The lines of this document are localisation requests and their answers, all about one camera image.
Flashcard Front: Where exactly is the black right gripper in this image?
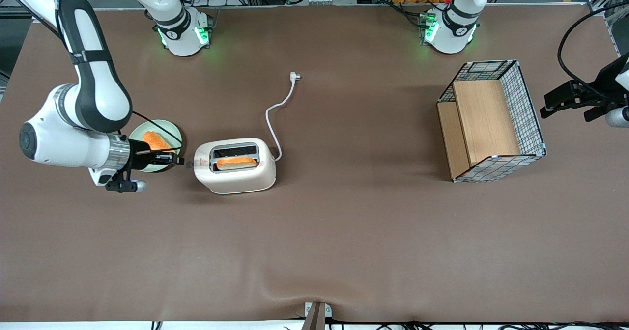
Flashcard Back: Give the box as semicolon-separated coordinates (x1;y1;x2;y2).
128;140;185;172

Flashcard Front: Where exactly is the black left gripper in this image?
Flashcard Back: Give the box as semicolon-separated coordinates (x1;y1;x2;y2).
540;52;629;120

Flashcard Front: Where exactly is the white two-slot toaster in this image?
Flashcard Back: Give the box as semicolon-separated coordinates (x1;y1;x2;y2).
193;137;277;195

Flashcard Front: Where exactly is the triangular golden pastry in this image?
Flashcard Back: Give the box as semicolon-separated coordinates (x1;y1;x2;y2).
142;131;174;154

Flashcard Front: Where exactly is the pale green round plate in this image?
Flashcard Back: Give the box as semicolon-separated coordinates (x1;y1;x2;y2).
128;119;183;173

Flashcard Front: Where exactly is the toast slice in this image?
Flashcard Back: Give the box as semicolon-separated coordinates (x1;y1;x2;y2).
216;156;257;171

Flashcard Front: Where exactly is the wooden stepped shelf insert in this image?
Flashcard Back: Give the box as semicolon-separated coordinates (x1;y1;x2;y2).
437;80;522;180

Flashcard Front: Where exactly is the brown table cover mat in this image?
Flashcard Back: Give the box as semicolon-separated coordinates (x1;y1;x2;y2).
0;3;629;324

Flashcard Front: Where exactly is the black wire mesh basket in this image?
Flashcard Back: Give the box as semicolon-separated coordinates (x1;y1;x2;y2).
437;60;547;184

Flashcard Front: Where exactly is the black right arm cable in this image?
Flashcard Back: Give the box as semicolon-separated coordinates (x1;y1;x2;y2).
4;0;185;160

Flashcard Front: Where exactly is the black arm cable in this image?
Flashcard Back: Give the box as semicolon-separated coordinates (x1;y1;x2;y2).
4;0;185;160
557;1;629;104

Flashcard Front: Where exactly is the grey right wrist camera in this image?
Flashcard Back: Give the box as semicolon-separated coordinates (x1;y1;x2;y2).
105;170;147;193

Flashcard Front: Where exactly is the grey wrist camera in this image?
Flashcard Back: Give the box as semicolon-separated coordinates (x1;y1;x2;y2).
584;105;629;129
105;170;147;193

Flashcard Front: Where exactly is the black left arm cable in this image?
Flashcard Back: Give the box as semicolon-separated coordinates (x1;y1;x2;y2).
557;1;629;104

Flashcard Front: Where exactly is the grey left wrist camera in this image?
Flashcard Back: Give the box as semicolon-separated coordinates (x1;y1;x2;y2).
584;105;629;129

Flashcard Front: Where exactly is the white power cord with plug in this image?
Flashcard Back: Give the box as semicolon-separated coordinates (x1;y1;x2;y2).
265;72;302;162

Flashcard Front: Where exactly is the metal table edge bracket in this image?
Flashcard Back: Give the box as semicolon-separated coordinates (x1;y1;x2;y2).
301;302;333;330

